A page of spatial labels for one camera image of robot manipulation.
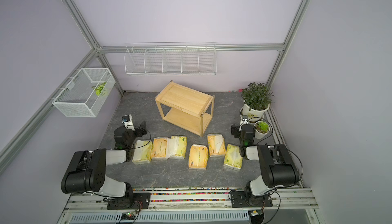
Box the orange tissue pack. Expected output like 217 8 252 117
151 137 168 160
188 144 209 170
207 134 226 157

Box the wooden two-tier shelf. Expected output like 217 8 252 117
155 82 215 137

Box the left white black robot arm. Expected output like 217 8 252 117
61 121 148 201

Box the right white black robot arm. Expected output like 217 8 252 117
231 124 302 205

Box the green tissue pack far left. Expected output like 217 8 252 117
132 140 153 165

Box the green tissue pack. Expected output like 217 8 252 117
166 136 187 159
224 144 243 171
132 140 153 165

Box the green tissue pack right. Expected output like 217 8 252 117
224 144 243 171

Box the green tissue pack middle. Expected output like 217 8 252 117
166 136 187 159

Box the small potted succulent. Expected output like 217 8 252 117
255 121 270 140

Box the large potted green plant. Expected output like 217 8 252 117
242 82 273 123

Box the green leaf in basket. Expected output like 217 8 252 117
92 82 109 97

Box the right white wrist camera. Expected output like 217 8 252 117
240 115 248 125

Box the white mesh wall basket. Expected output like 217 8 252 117
52 68 116 118

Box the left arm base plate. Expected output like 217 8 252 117
107 192 151 210

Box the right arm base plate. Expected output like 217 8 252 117
228 190 273 208

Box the white wire wall shelf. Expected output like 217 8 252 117
124 42 217 76

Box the aluminium rail frame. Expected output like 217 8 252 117
58 187 325 224

